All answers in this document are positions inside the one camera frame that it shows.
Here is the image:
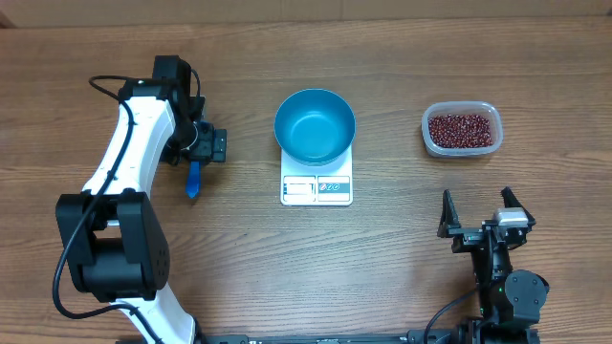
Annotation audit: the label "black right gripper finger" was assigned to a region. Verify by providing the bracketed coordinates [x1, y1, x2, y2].
[500, 186, 536, 226]
[437, 189, 461, 238]

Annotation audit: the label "blue plastic scoop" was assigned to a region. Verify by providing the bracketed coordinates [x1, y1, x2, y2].
[186, 161, 201, 199]

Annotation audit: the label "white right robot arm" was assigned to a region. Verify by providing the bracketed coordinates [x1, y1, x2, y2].
[424, 187, 550, 343]

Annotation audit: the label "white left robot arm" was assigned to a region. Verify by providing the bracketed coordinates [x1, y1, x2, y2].
[52, 55, 227, 343]

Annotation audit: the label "blue metal bowl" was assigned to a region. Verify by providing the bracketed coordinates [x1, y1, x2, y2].
[273, 89, 358, 165]

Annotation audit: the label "white digital kitchen scale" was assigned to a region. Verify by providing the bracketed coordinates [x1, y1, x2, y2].
[279, 147, 354, 206]

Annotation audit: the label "red adzuki beans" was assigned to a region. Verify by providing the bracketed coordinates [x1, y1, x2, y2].
[427, 114, 493, 148]

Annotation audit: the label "clear plastic bean container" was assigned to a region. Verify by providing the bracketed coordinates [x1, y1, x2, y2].
[422, 101, 504, 158]

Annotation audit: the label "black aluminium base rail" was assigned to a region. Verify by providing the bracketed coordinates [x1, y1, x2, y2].
[114, 329, 541, 344]

